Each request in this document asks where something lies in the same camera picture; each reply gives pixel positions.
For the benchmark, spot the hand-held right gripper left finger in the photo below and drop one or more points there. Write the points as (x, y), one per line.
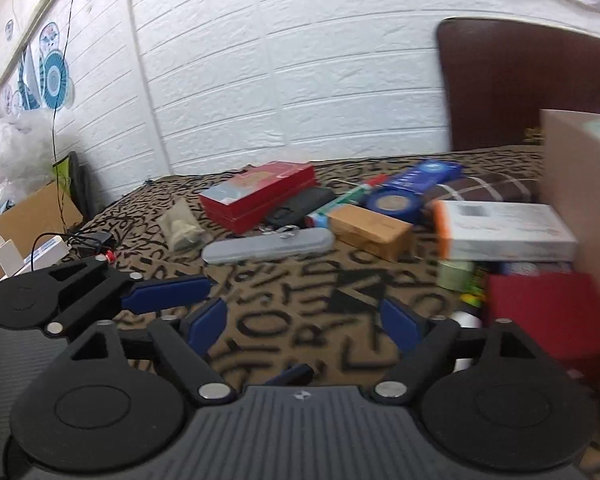
(207, 322)

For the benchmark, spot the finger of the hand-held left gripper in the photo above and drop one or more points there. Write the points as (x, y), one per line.
(290, 375)
(170, 292)

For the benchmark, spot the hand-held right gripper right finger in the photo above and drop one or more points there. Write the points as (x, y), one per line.
(400, 325)

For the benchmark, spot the grey oblong case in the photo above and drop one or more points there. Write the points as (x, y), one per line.
(270, 247)

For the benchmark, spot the cardboard box container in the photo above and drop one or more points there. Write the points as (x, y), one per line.
(580, 185)

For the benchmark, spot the letter printed blanket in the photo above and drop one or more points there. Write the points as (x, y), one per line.
(290, 305)

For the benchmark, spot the green box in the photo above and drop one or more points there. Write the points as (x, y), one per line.
(455, 275)

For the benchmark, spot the open cardboard box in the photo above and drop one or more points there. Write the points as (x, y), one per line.
(30, 220)

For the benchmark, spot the black power adapter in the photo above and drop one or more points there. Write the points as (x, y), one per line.
(95, 244)

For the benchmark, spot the gold box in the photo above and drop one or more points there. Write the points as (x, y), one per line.
(370, 230)

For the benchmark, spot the blue tape roll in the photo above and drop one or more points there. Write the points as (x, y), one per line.
(392, 205)

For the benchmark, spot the light blue capped pen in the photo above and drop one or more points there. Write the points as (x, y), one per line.
(322, 221)

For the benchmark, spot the green bag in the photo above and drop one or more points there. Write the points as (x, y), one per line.
(65, 180)

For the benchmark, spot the long red box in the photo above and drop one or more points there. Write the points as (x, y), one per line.
(257, 195)

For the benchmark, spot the white green marker pen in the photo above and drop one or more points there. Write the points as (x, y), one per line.
(342, 202)

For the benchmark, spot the white orange box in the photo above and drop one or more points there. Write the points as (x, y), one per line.
(505, 232)

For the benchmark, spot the square red box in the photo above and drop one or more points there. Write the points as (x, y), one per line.
(545, 315)

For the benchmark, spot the dark patterned box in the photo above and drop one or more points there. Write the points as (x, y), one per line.
(535, 267)

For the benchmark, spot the red marker pen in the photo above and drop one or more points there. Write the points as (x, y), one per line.
(380, 179)

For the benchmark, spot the black pouch with keyring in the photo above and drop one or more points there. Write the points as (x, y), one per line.
(300, 207)

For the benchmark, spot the white plastic bag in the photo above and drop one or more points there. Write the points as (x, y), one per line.
(10, 155)

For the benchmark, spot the blue box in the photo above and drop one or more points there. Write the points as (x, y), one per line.
(425, 172)

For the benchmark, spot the brown plaid pouch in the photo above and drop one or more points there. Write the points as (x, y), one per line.
(485, 187)

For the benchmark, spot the brown chair back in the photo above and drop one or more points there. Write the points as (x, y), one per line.
(505, 80)

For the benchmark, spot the blue wall decals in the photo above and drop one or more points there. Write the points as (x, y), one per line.
(52, 77)

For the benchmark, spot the wooden wall frame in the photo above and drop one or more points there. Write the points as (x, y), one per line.
(35, 15)

